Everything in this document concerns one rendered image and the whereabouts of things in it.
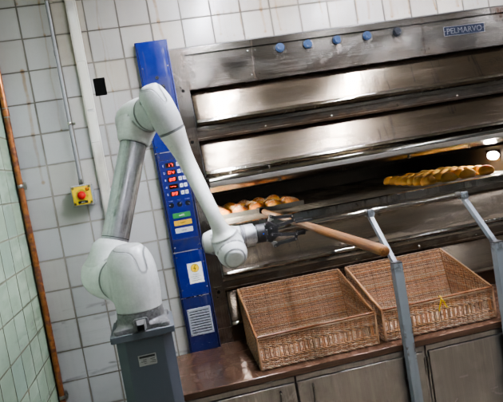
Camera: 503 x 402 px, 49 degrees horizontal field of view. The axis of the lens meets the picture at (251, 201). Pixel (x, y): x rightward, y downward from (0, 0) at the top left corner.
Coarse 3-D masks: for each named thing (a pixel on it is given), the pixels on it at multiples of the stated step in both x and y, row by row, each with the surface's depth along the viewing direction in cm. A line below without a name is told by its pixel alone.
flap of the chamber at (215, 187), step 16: (432, 144) 283; (448, 144) 284; (464, 144) 291; (480, 144) 304; (352, 160) 276; (368, 160) 279; (384, 160) 291; (256, 176) 268; (272, 176) 269; (288, 176) 280
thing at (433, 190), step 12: (468, 180) 303; (480, 180) 304; (492, 180) 305; (408, 192) 297; (420, 192) 298; (432, 192) 300; (336, 204) 295; (348, 204) 292; (360, 204) 293; (372, 204) 294; (300, 216) 288; (312, 216) 289
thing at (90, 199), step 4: (84, 184) 262; (88, 184) 263; (92, 184) 267; (72, 188) 261; (76, 188) 262; (80, 188) 262; (84, 188) 262; (92, 188) 264; (72, 192) 261; (76, 192) 262; (88, 192) 262; (92, 192) 263; (72, 196) 262; (76, 196) 262; (88, 196) 263; (92, 196) 263; (76, 200) 262; (80, 200) 262; (84, 200) 262; (88, 200) 263; (92, 200) 263; (76, 204) 262; (80, 204) 262; (84, 204) 263; (88, 204) 263
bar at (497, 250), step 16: (464, 192) 261; (368, 208) 256; (384, 208) 256; (400, 208) 258; (288, 224) 249; (480, 224) 252; (384, 240) 244; (496, 240) 244; (496, 256) 242; (400, 272) 234; (496, 272) 244; (400, 288) 234; (400, 304) 235; (400, 320) 237; (416, 368) 237; (416, 384) 237; (416, 400) 238
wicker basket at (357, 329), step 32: (256, 288) 282; (288, 288) 284; (320, 288) 285; (352, 288) 267; (256, 320) 279; (288, 320) 280; (320, 320) 282; (352, 320) 242; (256, 352) 241; (288, 352) 252; (320, 352) 245
